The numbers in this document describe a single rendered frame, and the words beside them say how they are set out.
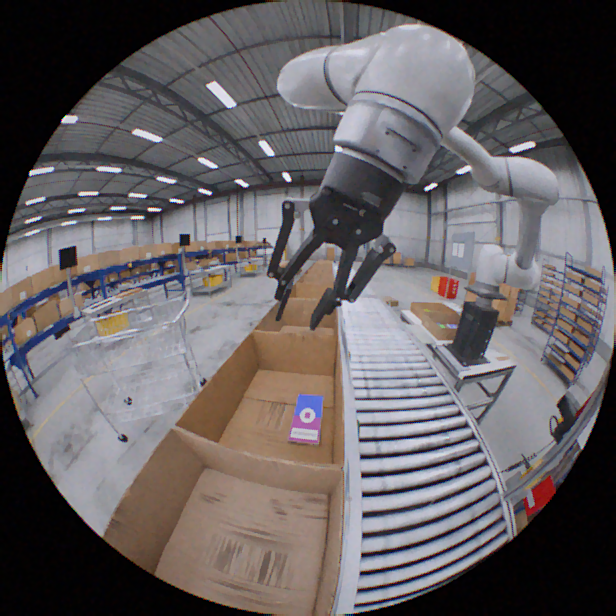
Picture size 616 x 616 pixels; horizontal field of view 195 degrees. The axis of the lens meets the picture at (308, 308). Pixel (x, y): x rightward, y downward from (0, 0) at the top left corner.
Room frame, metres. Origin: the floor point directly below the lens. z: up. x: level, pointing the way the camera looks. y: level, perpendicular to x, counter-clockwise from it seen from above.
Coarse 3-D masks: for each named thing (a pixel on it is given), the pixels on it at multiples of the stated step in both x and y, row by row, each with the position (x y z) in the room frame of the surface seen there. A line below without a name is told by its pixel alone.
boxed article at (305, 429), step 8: (304, 400) 0.36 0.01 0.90; (312, 400) 0.36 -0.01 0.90; (320, 400) 0.36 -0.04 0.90; (296, 408) 0.33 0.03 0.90; (304, 408) 0.33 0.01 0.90; (312, 408) 0.33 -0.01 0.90; (320, 408) 0.33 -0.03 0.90; (296, 416) 0.30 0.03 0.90; (304, 416) 0.30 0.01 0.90; (312, 416) 0.30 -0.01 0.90; (320, 416) 0.30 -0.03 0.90; (296, 424) 0.28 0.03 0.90; (304, 424) 0.28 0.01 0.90; (312, 424) 0.28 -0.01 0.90; (320, 424) 0.28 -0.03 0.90; (296, 432) 0.25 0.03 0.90; (304, 432) 0.25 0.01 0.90; (312, 432) 0.25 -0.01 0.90; (288, 440) 0.23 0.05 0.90; (296, 440) 0.23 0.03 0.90; (304, 440) 0.23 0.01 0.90; (312, 440) 0.23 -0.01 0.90
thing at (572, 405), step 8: (568, 392) -0.01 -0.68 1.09; (560, 400) 0.00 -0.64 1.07; (568, 400) -0.03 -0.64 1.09; (576, 400) -0.06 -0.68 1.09; (560, 408) -0.02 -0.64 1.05; (568, 408) -0.05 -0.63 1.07; (576, 408) -0.07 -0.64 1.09; (568, 416) -0.06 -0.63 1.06; (560, 424) -0.06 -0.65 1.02; (568, 424) -0.08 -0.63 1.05; (560, 432) -0.08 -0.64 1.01
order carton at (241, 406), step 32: (256, 352) 0.52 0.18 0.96; (288, 352) 0.50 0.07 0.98; (320, 352) 0.49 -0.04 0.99; (224, 384) 0.31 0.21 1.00; (256, 384) 0.43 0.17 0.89; (288, 384) 0.44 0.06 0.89; (320, 384) 0.44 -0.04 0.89; (192, 416) 0.18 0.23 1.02; (224, 416) 0.27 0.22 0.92; (256, 416) 0.31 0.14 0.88; (288, 416) 0.31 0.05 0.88; (256, 448) 0.20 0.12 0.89; (288, 448) 0.21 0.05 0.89; (320, 448) 0.21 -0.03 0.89
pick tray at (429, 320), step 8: (424, 320) 1.14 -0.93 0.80; (432, 320) 1.03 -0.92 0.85; (440, 320) 1.16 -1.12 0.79; (448, 320) 1.15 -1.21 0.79; (456, 320) 1.14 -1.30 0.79; (432, 328) 1.00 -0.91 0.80; (440, 328) 0.91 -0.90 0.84; (448, 328) 0.90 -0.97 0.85; (456, 328) 0.89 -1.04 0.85; (440, 336) 0.90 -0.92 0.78; (448, 336) 0.89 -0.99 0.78
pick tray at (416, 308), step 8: (416, 304) 1.48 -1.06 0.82; (424, 304) 1.48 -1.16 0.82; (432, 304) 1.47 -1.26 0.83; (440, 304) 1.46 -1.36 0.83; (416, 312) 1.36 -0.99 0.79; (424, 312) 1.23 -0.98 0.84; (432, 312) 1.21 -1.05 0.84; (440, 312) 1.20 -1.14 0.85; (448, 312) 1.19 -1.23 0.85; (456, 312) 1.19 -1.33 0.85
